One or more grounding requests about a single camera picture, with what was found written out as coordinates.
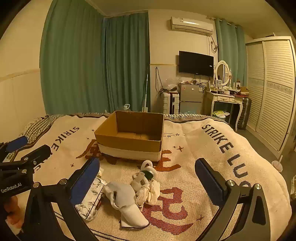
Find floral tissue packet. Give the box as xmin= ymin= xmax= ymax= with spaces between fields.
xmin=75 ymin=175 xmax=108 ymax=222

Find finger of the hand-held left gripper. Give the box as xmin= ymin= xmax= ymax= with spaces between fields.
xmin=0 ymin=136 xmax=28 ymax=161
xmin=0 ymin=145 xmax=52 ymax=177

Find white dressing table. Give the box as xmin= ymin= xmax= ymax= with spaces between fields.
xmin=205 ymin=89 xmax=247 ymax=131

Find green corner curtain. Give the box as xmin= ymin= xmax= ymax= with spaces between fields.
xmin=102 ymin=13 xmax=151 ymax=114

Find silver small fridge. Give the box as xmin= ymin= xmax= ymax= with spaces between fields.
xmin=179 ymin=83 xmax=204 ymax=114

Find clear plastic bag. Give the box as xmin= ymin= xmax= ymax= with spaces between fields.
xmin=162 ymin=77 xmax=179 ymax=93

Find bin with bag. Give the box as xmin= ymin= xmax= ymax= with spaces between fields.
xmin=213 ymin=110 xmax=230 ymax=122

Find oval white vanity mirror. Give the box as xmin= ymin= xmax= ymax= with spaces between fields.
xmin=214 ymin=60 xmax=232 ymax=87

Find plastic cup with straw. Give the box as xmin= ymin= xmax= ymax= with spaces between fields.
xmin=272 ymin=155 xmax=284 ymax=172

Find black hanging cable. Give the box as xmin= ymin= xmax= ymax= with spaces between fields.
xmin=155 ymin=67 xmax=163 ymax=93

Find white socks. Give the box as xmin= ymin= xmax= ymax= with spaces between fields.
xmin=135 ymin=179 xmax=160 ymax=205

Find white suitcase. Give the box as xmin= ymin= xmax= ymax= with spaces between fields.
xmin=163 ymin=91 xmax=180 ymax=114

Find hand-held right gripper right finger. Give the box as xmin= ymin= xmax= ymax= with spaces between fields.
xmin=195 ymin=158 xmax=272 ymax=241

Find air conditioner cable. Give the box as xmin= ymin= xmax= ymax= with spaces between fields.
xmin=208 ymin=35 xmax=219 ymax=54

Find white louvred wardrobe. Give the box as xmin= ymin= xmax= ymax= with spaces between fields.
xmin=245 ymin=36 xmax=296 ymax=159

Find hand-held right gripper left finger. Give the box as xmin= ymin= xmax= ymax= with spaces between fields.
xmin=23 ymin=158 xmax=100 ymax=241

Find wide green curtain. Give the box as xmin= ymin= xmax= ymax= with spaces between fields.
xmin=40 ymin=0 xmax=109 ymax=115

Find person's left hand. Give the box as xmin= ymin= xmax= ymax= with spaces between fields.
xmin=3 ymin=196 xmax=25 ymax=224

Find long white sock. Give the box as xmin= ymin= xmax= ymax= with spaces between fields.
xmin=102 ymin=182 xmax=149 ymax=230

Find printed cream blanket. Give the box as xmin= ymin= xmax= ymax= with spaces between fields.
xmin=0 ymin=112 xmax=292 ymax=241

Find narrow green curtain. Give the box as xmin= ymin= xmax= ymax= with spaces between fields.
xmin=214 ymin=18 xmax=247 ymax=87

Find green hair band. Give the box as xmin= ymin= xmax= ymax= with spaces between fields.
xmin=142 ymin=170 xmax=155 ymax=181

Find black wall television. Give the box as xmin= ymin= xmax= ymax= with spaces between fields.
xmin=179 ymin=51 xmax=214 ymax=77

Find brown cardboard box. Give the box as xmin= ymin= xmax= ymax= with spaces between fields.
xmin=94 ymin=111 xmax=164 ymax=161

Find dark suitcase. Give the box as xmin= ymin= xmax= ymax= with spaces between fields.
xmin=237 ymin=97 xmax=252 ymax=130

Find white air conditioner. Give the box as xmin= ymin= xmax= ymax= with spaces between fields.
xmin=171 ymin=16 xmax=214 ymax=36

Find white hair band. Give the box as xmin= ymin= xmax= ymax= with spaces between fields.
xmin=141 ymin=160 xmax=154 ymax=173

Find plaid bedsheet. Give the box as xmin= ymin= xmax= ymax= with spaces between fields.
xmin=20 ymin=114 xmax=61 ymax=144

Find white mop stick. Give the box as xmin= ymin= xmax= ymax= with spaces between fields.
xmin=143 ymin=66 xmax=150 ymax=113

